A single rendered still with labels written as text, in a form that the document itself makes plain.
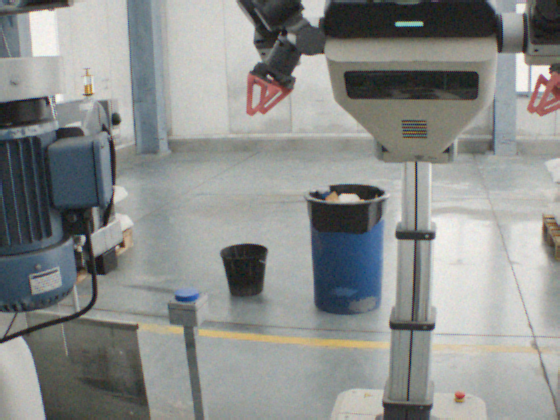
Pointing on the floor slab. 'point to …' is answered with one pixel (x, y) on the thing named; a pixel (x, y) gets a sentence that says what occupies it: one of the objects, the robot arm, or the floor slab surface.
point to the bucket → (245, 268)
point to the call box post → (196, 372)
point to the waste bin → (347, 247)
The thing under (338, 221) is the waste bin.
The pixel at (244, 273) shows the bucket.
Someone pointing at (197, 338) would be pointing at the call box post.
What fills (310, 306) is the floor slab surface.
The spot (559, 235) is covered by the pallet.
